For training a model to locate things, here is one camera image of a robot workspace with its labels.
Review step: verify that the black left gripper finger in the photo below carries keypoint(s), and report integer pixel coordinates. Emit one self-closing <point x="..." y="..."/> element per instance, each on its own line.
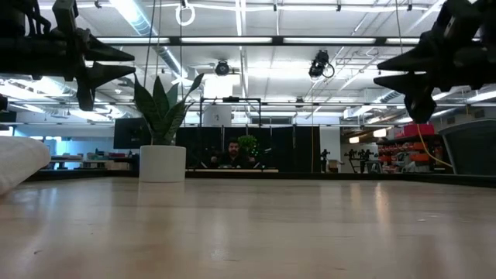
<point x="104" y="74"/>
<point x="104" y="52"/>

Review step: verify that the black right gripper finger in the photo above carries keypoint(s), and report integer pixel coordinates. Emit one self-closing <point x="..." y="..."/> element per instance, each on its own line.
<point x="420" y="93"/>
<point x="418" y="58"/>

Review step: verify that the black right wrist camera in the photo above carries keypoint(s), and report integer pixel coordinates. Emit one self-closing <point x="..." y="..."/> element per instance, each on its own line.
<point x="457" y="15"/>

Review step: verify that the round black ceiling device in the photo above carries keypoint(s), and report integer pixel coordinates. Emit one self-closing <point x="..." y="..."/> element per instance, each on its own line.
<point x="222" y="68"/>

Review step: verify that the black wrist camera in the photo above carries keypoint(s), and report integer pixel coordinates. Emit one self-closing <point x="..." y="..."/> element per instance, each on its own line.
<point x="65" y="17"/>
<point x="457" y="15"/>

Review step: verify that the background robot station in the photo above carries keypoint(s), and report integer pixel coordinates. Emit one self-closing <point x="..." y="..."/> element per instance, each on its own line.
<point x="360" y="157"/>

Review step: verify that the black overhead camera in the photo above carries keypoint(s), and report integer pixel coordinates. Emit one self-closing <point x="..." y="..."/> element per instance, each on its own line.
<point x="318" y="66"/>

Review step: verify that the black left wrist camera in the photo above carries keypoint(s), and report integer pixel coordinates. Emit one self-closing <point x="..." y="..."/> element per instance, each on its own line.
<point x="65" y="17"/>

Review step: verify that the white checked kitchen towel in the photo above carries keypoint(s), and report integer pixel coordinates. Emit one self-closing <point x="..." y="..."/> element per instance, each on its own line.
<point x="19" y="159"/>

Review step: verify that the white plant pot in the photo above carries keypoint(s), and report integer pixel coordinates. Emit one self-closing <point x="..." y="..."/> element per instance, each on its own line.
<point x="162" y="164"/>

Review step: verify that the person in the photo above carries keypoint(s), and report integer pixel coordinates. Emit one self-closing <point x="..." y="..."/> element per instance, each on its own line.
<point x="232" y="159"/>

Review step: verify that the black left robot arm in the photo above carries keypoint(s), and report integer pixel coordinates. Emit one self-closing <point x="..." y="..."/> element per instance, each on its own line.
<point x="9" y="54"/>

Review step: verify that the black aluminium table frame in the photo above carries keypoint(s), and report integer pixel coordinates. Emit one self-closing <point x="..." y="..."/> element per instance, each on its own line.
<point x="310" y="176"/>

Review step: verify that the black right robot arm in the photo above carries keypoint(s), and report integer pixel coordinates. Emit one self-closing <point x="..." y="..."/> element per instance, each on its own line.
<point x="487" y="42"/>

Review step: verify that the black partition wall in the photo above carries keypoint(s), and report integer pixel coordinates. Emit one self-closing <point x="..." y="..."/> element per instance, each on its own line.
<point x="283" y="149"/>

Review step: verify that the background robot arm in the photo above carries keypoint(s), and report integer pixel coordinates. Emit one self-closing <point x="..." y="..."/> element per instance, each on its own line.
<point x="324" y="156"/>

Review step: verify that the shelf with red bins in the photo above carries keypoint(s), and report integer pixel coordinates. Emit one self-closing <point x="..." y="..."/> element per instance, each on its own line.
<point x="418" y="130"/>

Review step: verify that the background work tables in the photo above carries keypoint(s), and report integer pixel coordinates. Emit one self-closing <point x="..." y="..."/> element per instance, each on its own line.
<point x="97" y="159"/>

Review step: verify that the black background screen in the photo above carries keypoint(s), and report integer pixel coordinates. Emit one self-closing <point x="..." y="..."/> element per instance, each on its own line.
<point x="129" y="133"/>

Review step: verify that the green snake plant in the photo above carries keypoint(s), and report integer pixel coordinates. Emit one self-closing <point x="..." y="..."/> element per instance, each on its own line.
<point x="162" y="116"/>

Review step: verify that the small green background plant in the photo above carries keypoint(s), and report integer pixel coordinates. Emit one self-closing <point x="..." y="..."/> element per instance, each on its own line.
<point x="249" y="144"/>

